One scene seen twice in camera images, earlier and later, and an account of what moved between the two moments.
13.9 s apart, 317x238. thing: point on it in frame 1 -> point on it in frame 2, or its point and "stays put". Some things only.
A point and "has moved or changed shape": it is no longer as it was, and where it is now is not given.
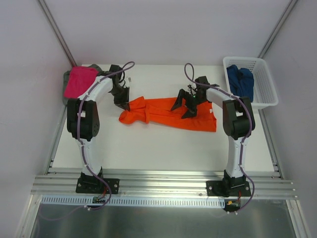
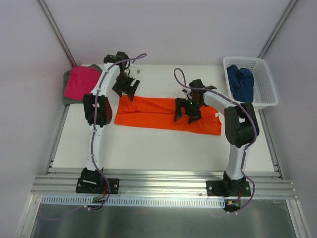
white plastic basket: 265,94 stays put
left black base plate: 96,186 stays put
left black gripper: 121,94 -> 124,85
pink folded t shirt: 79,80 stays put
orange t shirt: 158,111 has moved or changed shape
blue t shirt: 241,82 stays put
